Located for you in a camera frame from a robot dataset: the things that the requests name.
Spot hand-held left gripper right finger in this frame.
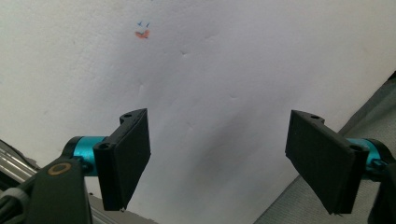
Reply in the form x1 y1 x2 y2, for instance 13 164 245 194
284 109 395 216

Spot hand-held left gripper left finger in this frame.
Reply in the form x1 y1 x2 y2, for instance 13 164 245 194
62 107 152 212

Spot silver metal frame rail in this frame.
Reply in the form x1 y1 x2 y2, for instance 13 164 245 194
0 138 158 224

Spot grey cable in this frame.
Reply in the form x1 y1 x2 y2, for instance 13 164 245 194
0 186 31 224

